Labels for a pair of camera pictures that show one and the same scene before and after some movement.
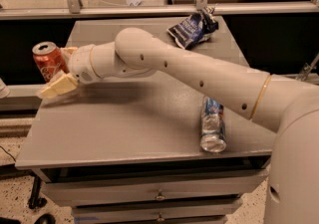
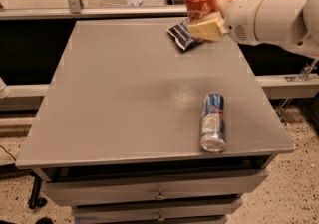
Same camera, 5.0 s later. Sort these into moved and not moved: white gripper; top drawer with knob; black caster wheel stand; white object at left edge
Moved: white gripper
Not moved: top drawer with knob; white object at left edge; black caster wheel stand
